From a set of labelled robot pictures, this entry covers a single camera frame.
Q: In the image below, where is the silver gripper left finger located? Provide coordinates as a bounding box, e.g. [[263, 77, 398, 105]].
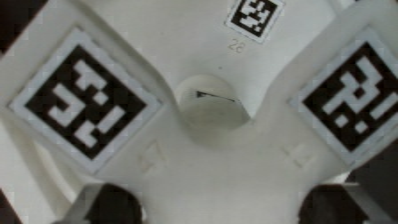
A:
[[51, 183, 144, 224]]

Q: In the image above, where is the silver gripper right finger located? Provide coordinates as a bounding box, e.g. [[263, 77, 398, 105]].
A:
[[298, 183, 398, 224]]

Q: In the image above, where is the white cylindrical table leg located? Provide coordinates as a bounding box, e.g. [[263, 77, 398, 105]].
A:
[[176, 74, 250, 145]]

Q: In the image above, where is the white round table top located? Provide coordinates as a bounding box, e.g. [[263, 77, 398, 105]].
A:
[[0, 0, 398, 224]]

